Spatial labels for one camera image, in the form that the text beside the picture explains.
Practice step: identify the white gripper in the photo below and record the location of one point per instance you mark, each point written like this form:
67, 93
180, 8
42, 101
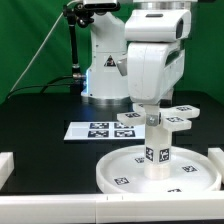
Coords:
153, 69

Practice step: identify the white cross-shaped table base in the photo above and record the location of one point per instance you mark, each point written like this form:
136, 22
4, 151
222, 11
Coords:
172, 119

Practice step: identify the white round table top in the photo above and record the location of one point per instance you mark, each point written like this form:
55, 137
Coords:
135, 169

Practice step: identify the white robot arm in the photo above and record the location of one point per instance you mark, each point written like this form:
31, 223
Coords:
107, 77

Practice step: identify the white right block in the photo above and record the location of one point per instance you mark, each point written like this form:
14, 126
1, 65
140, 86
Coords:
216, 155

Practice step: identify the white block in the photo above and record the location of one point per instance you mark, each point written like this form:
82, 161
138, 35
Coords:
6, 167
216, 155

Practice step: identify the white marker sheet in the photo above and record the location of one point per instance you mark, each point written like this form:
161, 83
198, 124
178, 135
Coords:
103, 130

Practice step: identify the white left block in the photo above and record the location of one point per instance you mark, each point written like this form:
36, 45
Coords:
6, 167

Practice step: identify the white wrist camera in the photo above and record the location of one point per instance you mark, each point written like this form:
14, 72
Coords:
158, 25

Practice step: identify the white front rail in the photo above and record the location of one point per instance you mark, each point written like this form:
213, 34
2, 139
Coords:
111, 208

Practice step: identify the black camera stand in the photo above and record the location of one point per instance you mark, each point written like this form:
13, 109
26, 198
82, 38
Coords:
77, 15

